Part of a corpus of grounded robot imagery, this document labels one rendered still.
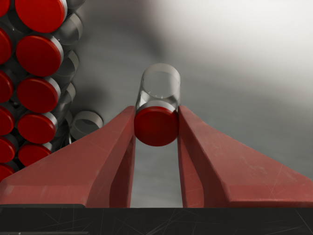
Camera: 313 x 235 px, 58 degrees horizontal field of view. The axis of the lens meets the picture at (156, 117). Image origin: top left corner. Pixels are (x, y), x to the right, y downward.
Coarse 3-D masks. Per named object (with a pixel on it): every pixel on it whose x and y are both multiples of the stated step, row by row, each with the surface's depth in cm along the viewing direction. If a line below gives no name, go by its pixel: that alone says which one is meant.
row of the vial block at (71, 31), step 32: (32, 0) 12; (64, 0) 12; (32, 32) 13; (64, 32) 14; (32, 64) 13; (64, 64) 16; (32, 96) 14; (64, 96) 18; (32, 128) 16; (64, 128) 19; (32, 160) 17
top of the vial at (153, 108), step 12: (144, 108) 12; (156, 108) 12; (144, 120) 12; (156, 120) 12; (168, 120) 12; (144, 132) 12; (156, 132) 12; (168, 132) 12; (156, 144) 13; (168, 144) 13
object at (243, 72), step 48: (96, 0) 16; (144, 0) 16; (192, 0) 16; (240, 0) 16; (288, 0) 16; (96, 48) 18; (144, 48) 18; (192, 48) 18; (240, 48) 18; (288, 48) 17; (96, 96) 20; (192, 96) 20; (240, 96) 20; (288, 96) 19; (144, 144) 22; (288, 144) 22; (144, 192) 26
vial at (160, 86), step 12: (144, 72) 15; (156, 72) 14; (168, 72) 14; (144, 84) 14; (156, 84) 13; (168, 84) 13; (180, 84) 15; (144, 96) 13; (156, 96) 13; (168, 96) 13; (180, 96) 14; (168, 108) 12
